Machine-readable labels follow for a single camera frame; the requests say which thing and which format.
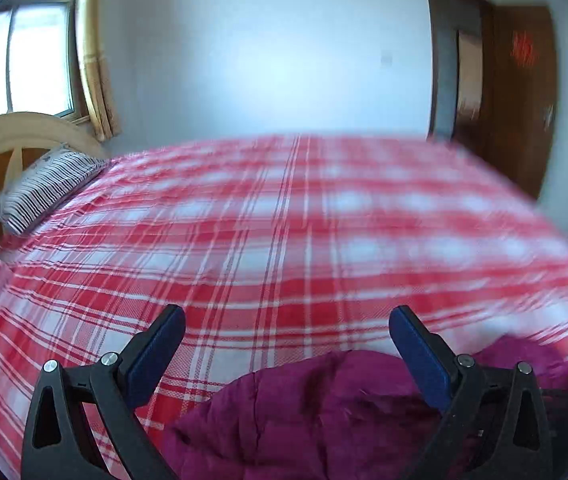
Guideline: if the red white plaid bedsheet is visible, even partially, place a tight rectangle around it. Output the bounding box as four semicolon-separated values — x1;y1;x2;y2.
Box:
0;136;568;478

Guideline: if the window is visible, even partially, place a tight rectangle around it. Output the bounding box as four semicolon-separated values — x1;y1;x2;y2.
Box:
0;0;86;122

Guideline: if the yellow curtain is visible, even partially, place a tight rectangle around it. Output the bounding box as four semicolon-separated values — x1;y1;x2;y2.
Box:
76;0;121;142

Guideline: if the dark door frame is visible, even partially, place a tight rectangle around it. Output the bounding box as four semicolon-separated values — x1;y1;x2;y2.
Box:
428;0;493;154

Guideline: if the magenta puffer down jacket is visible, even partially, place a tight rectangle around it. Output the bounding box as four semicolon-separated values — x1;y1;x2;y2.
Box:
161;336;568;479

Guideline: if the red double happiness decoration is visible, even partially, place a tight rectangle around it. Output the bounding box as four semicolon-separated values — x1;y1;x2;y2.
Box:
510;30;538;68

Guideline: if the cream wooden headboard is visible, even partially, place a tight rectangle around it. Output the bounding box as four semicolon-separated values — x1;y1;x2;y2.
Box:
0;112;107;237

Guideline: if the brown wooden door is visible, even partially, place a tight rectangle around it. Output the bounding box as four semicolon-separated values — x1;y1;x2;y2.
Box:
484;4;558;200

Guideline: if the striped pillow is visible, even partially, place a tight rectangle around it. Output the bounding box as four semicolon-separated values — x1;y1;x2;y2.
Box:
0;144;110;236

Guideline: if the silver door handle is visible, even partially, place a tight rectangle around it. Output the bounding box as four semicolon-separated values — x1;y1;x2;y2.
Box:
543;105;555;132

